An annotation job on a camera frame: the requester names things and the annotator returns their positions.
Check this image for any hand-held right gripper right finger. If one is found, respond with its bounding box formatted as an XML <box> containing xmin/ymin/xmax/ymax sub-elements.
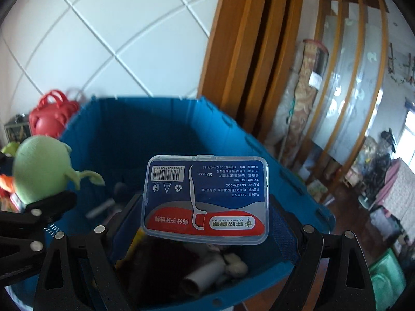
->
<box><xmin>269</xmin><ymin>196</ymin><xmax>378</xmax><ymax>311</ymax></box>

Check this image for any rolled patterned mat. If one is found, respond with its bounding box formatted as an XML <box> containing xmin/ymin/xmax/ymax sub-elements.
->
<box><xmin>272</xmin><ymin>39</ymin><xmax>329</xmax><ymax>169</ymax></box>

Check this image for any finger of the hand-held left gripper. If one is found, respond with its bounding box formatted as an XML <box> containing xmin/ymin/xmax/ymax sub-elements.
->
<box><xmin>0</xmin><ymin>190</ymin><xmax>78</xmax><ymax>279</ymax></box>

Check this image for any clear dental floss pick box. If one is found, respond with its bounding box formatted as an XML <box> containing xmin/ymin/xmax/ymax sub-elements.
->
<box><xmin>143</xmin><ymin>154</ymin><xmax>271</xmax><ymax>243</ymax></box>

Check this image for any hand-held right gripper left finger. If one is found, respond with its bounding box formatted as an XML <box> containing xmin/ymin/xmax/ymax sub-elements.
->
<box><xmin>37</xmin><ymin>193</ymin><xmax>146</xmax><ymax>311</ymax></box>

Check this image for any pink checkered cloth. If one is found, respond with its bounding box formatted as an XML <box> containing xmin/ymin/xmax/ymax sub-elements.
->
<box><xmin>376</xmin><ymin>159</ymin><xmax>415</xmax><ymax>221</ymax></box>

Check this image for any dark picture box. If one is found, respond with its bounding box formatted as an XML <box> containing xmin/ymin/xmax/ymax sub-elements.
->
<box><xmin>4</xmin><ymin>114</ymin><xmax>31</xmax><ymax>144</ymax></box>

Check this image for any wooden door frame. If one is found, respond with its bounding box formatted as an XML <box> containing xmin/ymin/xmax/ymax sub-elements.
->
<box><xmin>198</xmin><ymin>0</ymin><xmax>306</xmax><ymax>140</ymax></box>

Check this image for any white cylindrical tube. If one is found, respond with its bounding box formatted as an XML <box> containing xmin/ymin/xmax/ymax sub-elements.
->
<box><xmin>182</xmin><ymin>259</ymin><xmax>227</xmax><ymax>297</ymax></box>

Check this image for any wooden glass partition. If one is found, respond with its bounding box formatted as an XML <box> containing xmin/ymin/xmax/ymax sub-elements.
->
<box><xmin>311</xmin><ymin>0</ymin><xmax>390</xmax><ymax>175</ymax></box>

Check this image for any yellow stick item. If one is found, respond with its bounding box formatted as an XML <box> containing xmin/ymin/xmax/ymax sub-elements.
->
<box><xmin>115</xmin><ymin>227</ymin><xmax>145</xmax><ymax>268</ymax></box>

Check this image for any light green plush toy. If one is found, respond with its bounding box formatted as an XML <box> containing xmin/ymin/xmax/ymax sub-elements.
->
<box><xmin>13</xmin><ymin>135</ymin><xmax>106</xmax><ymax>205</ymax></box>

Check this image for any blue plastic storage bin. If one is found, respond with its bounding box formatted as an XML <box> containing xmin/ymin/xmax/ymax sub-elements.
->
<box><xmin>6</xmin><ymin>95</ymin><xmax>336</xmax><ymax>311</ymax></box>

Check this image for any small white lumpy item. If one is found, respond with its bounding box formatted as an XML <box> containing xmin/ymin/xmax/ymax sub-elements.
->
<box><xmin>225</xmin><ymin>253</ymin><xmax>248</xmax><ymax>277</ymax></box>

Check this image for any grey marker pen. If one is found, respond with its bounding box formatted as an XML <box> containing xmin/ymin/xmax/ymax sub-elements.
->
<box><xmin>86</xmin><ymin>199</ymin><xmax>115</xmax><ymax>219</ymax></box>

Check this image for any orange toy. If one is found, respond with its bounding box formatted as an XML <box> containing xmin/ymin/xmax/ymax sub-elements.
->
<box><xmin>0</xmin><ymin>173</ymin><xmax>15</xmax><ymax>198</ymax></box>

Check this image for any green plastic stool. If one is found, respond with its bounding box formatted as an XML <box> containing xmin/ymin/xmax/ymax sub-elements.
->
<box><xmin>368</xmin><ymin>248</ymin><xmax>407</xmax><ymax>311</ymax></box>

